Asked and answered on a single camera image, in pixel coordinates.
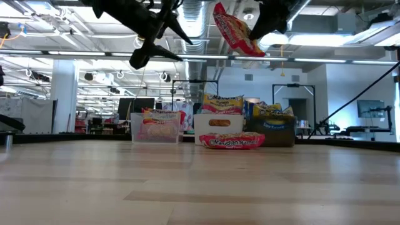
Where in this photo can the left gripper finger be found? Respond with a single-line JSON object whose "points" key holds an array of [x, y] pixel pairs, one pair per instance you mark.
{"points": [[178, 28], [165, 53]]}

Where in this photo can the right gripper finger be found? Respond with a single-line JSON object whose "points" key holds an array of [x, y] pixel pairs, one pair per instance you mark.
{"points": [[264, 28]]}

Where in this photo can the red Maruchan ramen pack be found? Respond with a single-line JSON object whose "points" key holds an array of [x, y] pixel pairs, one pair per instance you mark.
{"points": [[159, 123], [232, 141], [237, 32], [182, 117]]}

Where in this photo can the light blue Maruchan ramen pack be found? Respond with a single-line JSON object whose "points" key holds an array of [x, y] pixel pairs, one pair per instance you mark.
{"points": [[222, 104]]}

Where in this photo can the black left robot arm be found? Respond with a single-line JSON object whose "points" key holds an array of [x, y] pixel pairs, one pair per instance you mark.
{"points": [[92, 6]]}

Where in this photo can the dark monitor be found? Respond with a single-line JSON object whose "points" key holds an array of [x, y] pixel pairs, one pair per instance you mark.
{"points": [[134, 106]]}

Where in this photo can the black metal stand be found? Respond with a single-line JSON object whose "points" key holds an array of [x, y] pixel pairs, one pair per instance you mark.
{"points": [[293, 85]]}

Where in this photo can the white patterned cloth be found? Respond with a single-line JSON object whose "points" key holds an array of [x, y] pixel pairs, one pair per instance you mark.
{"points": [[189, 115]]}

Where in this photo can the long ceiling light bar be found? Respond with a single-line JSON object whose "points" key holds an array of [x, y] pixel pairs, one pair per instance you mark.
{"points": [[78, 53]]}

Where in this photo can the clear plastic bin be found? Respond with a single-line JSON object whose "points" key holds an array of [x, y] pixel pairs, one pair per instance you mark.
{"points": [[156, 129]]}

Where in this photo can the white plastic bin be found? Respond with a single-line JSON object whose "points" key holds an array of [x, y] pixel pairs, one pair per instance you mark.
{"points": [[218, 123]]}

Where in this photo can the dark smoked plastic bin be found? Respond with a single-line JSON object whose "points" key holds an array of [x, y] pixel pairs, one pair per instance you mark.
{"points": [[272, 134]]}

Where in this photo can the white column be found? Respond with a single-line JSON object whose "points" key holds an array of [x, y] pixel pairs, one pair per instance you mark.
{"points": [[64, 93]]}

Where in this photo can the white partition curtain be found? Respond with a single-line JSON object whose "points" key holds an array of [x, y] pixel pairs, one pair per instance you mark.
{"points": [[31, 112]]}

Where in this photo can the black equipment stand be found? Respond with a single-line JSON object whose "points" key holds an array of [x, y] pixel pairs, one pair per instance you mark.
{"points": [[372, 125]]}

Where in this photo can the black armrest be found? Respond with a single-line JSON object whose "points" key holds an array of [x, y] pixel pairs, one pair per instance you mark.
{"points": [[12, 123]]}

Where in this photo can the silver air duct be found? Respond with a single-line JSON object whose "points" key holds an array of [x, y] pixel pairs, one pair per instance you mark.
{"points": [[300, 9], [195, 72]]}

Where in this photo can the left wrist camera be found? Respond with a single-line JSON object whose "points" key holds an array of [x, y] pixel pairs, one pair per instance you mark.
{"points": [[139, 57]]}

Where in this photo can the wall screen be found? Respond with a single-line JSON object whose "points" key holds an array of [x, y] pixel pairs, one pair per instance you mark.
{"points": [[371, 108]]}

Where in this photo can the grey metal post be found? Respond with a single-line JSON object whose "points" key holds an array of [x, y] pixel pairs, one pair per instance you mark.
{"points": [[8, 142]]}

